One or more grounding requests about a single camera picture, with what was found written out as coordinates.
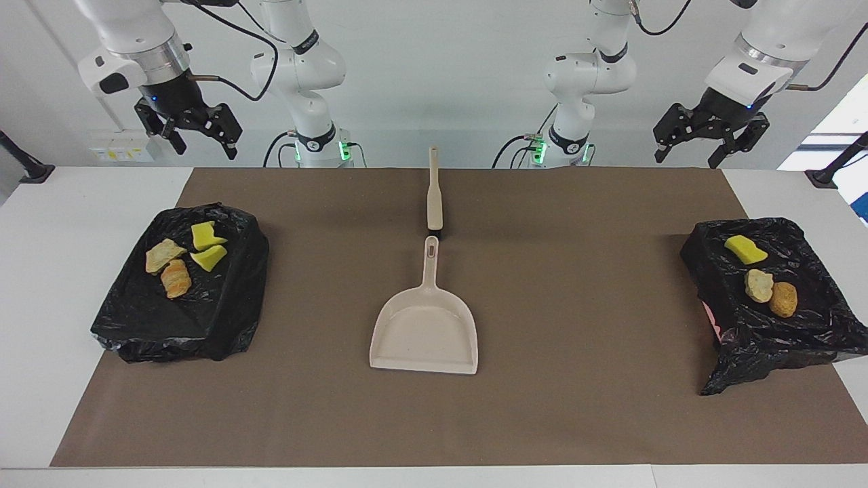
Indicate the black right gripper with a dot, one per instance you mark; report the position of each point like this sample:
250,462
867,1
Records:
176,102

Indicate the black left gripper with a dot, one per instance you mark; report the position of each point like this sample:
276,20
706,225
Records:
722,112

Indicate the large yellow sponge piece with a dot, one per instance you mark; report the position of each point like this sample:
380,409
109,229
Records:
207,235

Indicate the pale angular bread chunk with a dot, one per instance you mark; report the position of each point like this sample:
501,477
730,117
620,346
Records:
165,254

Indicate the small yellow sponge piece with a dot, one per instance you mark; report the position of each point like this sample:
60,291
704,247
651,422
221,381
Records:
209,258

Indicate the striped orange croissant piece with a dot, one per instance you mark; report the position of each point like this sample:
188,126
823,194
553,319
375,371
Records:
176,279

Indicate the pale rounded bread chunk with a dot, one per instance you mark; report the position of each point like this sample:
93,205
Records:
758,285

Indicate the brown bread roll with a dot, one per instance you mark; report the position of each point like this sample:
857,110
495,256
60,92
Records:
783,299

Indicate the beige hand brush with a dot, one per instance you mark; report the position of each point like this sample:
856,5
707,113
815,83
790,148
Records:
434,200

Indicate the beige plastic dustpan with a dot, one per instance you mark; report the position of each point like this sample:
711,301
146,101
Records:
424,332

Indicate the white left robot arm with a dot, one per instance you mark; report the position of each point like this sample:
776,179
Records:
766,47

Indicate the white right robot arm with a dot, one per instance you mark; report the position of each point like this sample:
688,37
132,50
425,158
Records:
135,47

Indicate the pink plastic bin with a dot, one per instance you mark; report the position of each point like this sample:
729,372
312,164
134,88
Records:
712,318

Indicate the black trash bag over bin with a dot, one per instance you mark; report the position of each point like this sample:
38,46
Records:
773,339
149,325

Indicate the black stand base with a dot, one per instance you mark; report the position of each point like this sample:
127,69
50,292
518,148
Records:
831,175
30,169

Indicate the brown table mat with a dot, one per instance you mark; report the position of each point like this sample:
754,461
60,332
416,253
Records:
434,420

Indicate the white wall socket box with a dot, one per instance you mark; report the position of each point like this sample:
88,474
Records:
122,146

